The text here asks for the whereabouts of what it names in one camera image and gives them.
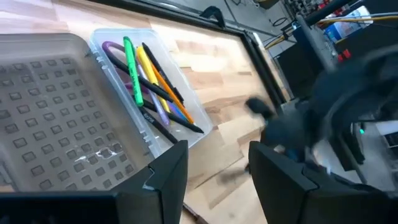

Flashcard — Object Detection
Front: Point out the blue pen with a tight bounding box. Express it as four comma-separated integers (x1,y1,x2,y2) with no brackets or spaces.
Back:
167,102,188,121

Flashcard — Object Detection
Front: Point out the black round pole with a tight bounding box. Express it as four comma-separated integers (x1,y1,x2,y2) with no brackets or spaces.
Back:
304,0,356,26

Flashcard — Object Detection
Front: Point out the grey translucent box lid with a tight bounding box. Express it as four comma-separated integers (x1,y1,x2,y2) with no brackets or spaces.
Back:
0,32,162,192

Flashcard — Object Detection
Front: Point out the purple pen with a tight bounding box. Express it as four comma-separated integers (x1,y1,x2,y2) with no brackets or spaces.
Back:
101,40,126,54

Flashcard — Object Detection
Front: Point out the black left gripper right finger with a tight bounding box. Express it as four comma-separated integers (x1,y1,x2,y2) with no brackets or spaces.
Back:
248,141,318,224

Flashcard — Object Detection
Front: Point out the orange pen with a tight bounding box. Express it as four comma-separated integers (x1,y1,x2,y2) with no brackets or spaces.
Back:
150,63,195,125

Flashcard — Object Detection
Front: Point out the clear plastic supply box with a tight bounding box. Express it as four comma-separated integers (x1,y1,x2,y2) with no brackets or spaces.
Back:
88,27,214,156

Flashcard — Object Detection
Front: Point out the green highlighter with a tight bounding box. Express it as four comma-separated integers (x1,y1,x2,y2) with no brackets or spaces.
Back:
123,35,145,108

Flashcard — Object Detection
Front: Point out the black pen with white print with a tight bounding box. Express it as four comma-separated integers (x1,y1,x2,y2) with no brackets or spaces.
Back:
137,106,179,145

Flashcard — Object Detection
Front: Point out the lilac pen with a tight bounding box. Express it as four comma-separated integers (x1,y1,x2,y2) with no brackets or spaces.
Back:
136,63,171,126

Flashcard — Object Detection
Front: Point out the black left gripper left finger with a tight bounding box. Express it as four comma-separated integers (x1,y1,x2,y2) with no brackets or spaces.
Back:
114,139,189,224

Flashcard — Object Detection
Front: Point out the yellow floor cable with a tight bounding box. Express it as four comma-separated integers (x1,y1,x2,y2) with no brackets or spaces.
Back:
264,15,398,49

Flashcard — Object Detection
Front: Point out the yellow highlighter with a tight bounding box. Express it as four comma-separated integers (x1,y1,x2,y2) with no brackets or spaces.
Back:
135,45,172,114

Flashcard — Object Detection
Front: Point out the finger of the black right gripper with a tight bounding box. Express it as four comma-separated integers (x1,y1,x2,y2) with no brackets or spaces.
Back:
244,96,276,121

